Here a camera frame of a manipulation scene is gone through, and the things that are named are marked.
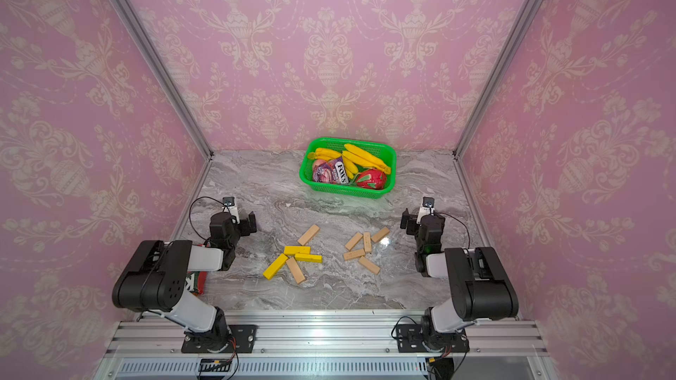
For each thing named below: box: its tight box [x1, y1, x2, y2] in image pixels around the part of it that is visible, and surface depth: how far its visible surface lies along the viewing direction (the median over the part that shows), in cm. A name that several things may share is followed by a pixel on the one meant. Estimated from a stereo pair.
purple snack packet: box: [312, 155, 350, 185], surface depth 108 cm
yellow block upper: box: [283, 245, 311, 256], surface depth 92 cm
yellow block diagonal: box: [262, 253, 289, 280], surface depth 89 cm
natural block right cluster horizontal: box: [343, 248, 366, 261], surface depth 91 cm
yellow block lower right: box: [293, 253, 324, 264], surface depth 90 cm
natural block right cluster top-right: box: [370, 226, 390, 243], surface depth 96 cm
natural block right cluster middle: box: [363, 232, 373, 253], surface depth 94 cm
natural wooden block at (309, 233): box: [297, 223, 321, 247], surface depth 96 cm
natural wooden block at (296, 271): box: [286, 256, 306, 285], surface depth 88 cm
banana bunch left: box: [308, 147, 343, 161], surface depth 112 cm
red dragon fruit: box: [355, 168, 387, 190], surface depth 103 cm
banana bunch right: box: [341, 143, 391, 180], surface depth 111 cm
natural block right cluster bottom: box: [359, 255, 382, 276], surface depth 89 cm
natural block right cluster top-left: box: [345, 231, 364, 251], surface depth 95 cm
